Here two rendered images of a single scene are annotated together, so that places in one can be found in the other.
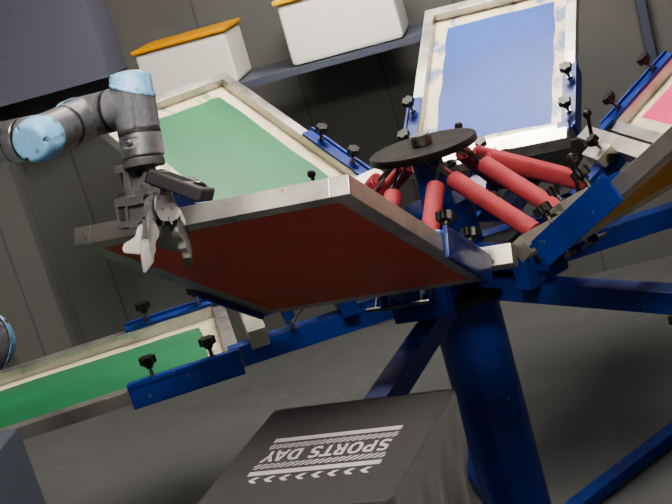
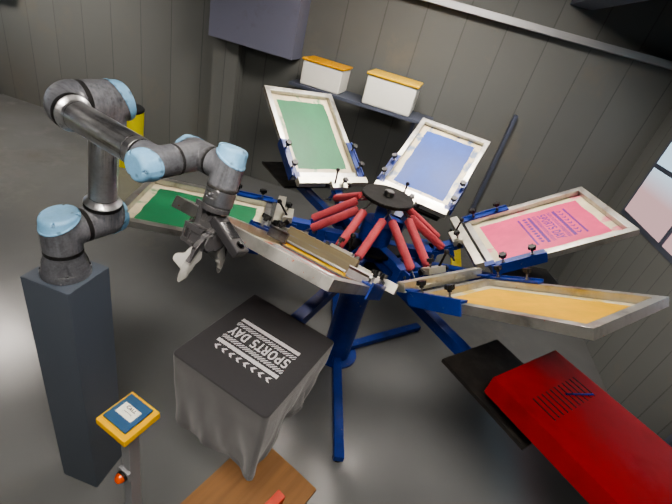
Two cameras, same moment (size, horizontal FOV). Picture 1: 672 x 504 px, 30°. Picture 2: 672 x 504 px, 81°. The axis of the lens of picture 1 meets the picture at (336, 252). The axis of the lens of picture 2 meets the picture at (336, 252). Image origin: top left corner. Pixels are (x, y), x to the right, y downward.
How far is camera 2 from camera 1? 1.30 m
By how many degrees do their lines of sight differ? 17
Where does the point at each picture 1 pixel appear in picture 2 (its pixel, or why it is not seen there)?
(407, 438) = (297, 367)
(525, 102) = (438, 185)
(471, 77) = (424, 159)
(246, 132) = (324, 128)
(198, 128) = (306, 114)
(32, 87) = (259, 45)
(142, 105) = (229, 176)
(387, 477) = (274, 395)
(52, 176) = (252, 84)
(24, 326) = (214, 134)
